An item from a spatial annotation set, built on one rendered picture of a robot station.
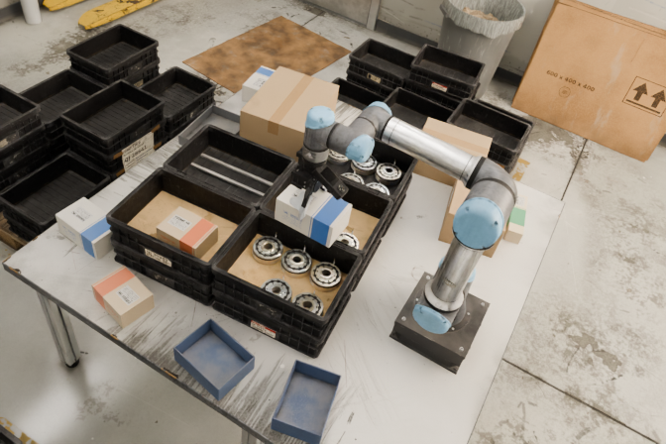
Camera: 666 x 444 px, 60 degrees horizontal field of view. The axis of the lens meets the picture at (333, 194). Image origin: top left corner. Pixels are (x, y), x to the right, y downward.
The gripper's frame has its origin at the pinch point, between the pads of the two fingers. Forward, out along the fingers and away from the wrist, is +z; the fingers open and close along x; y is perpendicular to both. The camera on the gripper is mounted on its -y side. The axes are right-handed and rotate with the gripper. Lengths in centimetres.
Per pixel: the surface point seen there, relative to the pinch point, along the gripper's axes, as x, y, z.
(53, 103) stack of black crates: -46, 182, 71
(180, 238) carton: 20.3, 35.9, 19.9
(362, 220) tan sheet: -30.4, -6.1, 27.9
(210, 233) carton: 13.0, 29.7, 20.0
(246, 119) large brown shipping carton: -49, 60, 24
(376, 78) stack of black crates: -184, 57, 70
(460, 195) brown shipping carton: -64, -32, 25
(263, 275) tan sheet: 11.9, 9.0, 27.7
